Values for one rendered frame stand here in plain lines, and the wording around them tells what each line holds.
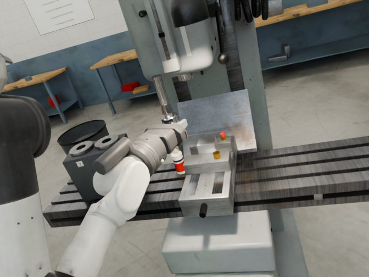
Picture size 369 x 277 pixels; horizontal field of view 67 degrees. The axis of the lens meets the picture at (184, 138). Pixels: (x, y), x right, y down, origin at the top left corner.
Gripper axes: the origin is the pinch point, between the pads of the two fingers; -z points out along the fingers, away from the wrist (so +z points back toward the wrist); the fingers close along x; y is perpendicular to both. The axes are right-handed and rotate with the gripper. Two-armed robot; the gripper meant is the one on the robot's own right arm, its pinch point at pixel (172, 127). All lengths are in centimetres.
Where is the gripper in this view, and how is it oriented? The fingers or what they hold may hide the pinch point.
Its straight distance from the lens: 77.2
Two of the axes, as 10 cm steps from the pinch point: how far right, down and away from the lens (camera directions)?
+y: 2.6, 8.6, 4.4
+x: -8.6, 0.0, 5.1
